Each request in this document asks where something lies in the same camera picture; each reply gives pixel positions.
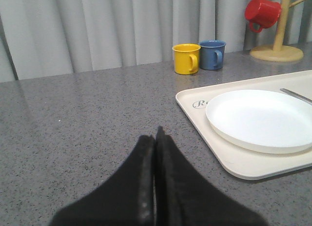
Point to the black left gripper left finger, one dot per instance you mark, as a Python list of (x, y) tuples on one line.
[(125, 199)]

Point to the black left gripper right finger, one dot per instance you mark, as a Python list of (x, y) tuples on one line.
[(185, 198)]

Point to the white round plate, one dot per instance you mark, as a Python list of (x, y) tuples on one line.
[(262, 121)]

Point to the beige rabbit serving tray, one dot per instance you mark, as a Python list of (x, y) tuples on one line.
[(238, 161)]

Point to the yellow enamel mug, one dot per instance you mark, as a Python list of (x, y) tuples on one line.
[(186, 58)]

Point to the blue enamel mug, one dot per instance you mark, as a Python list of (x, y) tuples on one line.
[(211, 54)]

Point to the wooden mug tree stand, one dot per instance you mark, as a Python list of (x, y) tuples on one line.
[(278, 52)]

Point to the grey pleated curtain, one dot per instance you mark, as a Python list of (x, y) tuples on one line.
[(40, 38)]

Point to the red enamel mug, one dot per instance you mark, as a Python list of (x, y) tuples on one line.
[(262, 14)]

